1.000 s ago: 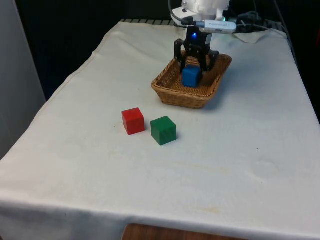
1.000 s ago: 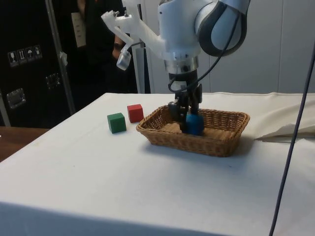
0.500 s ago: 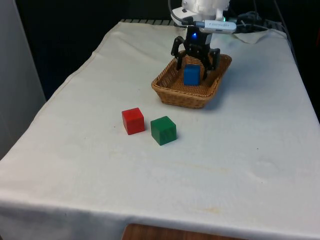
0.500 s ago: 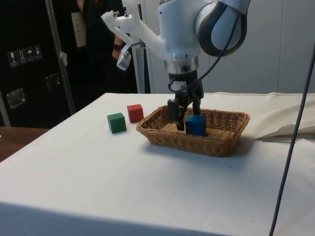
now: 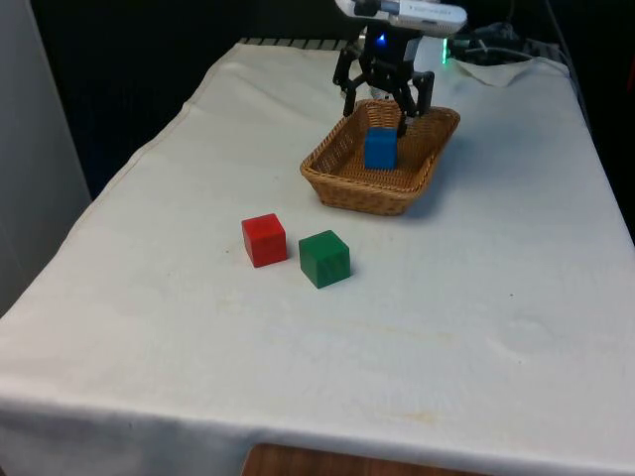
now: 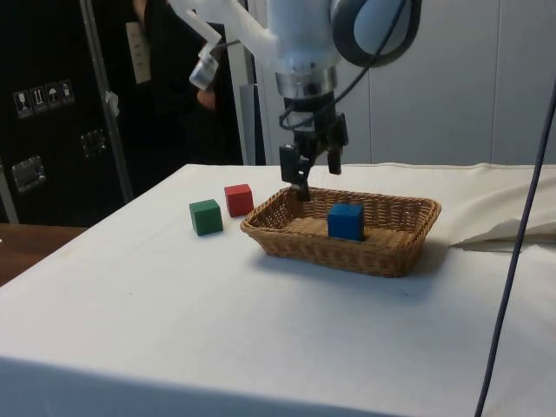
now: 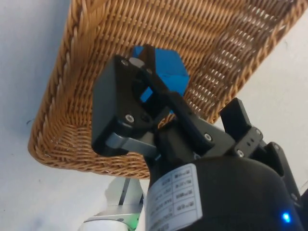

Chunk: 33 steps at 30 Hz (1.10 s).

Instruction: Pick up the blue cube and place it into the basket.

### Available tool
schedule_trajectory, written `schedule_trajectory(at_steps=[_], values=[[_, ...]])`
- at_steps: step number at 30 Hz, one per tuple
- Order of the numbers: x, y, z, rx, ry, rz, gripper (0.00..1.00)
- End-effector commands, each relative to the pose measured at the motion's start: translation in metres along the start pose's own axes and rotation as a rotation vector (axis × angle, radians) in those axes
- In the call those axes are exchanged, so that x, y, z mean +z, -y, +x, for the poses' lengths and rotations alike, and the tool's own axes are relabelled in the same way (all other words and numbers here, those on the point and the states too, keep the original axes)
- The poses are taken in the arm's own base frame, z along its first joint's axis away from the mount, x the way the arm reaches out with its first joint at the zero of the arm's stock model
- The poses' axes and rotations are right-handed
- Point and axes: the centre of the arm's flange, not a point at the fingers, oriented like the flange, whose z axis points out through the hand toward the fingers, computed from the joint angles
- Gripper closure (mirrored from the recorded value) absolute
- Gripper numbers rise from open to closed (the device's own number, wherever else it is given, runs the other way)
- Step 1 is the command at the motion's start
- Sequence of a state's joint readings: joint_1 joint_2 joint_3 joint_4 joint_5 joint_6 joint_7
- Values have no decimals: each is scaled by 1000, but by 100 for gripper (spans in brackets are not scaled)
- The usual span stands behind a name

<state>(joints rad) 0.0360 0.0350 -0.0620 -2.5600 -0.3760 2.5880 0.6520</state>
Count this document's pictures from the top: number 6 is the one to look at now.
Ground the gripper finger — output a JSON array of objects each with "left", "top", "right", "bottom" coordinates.
[
  {"left": 278, "top": 129, "right": 321, "bottom": 202},
  {"left": 320, "top": 112, "right": 350, "bottom": 175}
]

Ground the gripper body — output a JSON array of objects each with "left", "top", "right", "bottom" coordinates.
[{"left": 282, "top": 92, "right": 340, "bottom": 134}]

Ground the red cube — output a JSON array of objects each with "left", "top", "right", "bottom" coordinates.
[{"left": 223, "top": 183, "right": 255, "bottom": 218}]

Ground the blue cube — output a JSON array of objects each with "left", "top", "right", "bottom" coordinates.
[{"left": 327, "top": 202, "right": 365, "bottom": 243}]

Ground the wicker basket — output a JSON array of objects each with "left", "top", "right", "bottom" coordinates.
[{"left": 240, "top": 186, "right": 443, "bottom": 279}]

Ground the green cube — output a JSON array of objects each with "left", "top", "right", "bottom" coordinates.
[{"left": 189, "top": 198, "right": 224, "bottom": 237}]

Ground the person in dark clothes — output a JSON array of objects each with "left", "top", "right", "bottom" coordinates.
[{"left": 129, "top": 0, "right": 244, "bottom": 167}]

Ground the black cabinet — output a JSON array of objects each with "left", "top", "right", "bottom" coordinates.
[{"left": 0, "top": 0, "right": 151, "bottom": 228}]

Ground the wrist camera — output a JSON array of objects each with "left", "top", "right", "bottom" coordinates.
[{"left": 169, "top": 0, "right": 279, "bottom": 91}]

